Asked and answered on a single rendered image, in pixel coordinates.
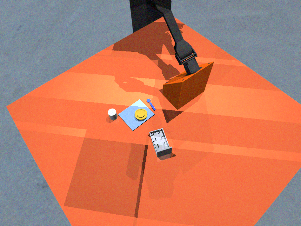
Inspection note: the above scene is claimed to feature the light blue square mat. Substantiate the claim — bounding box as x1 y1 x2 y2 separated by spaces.
118 99 155 131

